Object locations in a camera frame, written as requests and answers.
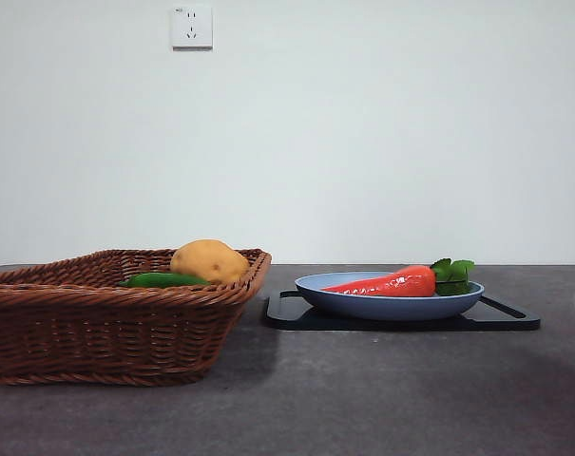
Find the orange carrot with green leaves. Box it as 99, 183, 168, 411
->
320, 258, 476, 299

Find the blue round plate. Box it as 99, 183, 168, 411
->
294, 271, 486, 322

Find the yellow-brown potato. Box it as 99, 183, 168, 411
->
169, 238, 250, 285

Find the black flat tray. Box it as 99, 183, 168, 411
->
266, 290, 542, 333

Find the green pepper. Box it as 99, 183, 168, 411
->
118, 272, 212, 288

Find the brown wicker basket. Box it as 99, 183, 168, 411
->
0, 247, 273, 387

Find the white wall socket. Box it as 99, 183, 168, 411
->
171, 5, 214, 51

